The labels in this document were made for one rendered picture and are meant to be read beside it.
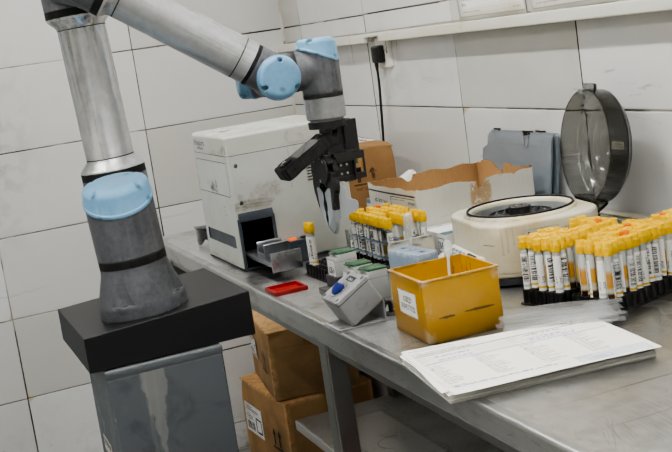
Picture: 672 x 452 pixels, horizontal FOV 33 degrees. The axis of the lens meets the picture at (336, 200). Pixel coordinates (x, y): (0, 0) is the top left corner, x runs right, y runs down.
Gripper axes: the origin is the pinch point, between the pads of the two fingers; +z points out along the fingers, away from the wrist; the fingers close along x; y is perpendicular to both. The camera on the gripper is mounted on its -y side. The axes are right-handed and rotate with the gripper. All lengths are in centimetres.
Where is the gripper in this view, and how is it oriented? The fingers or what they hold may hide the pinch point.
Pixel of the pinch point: (331, 227)
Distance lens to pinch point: 214.7
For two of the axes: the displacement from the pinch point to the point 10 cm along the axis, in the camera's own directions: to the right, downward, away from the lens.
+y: 9.0, -1.8, 4.0
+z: 1.4, 9.8, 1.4
